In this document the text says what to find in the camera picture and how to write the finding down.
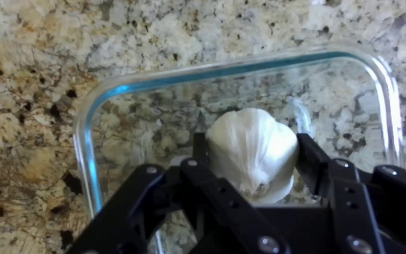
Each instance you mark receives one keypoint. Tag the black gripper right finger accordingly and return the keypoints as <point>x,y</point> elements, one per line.
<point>377,211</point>

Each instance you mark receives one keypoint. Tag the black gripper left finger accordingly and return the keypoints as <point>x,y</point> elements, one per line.
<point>175,211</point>

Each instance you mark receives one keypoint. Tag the large white garlic bulb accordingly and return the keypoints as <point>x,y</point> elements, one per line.
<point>254,149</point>

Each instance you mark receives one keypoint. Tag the square clear glass bowl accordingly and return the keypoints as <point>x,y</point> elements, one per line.
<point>165,107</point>

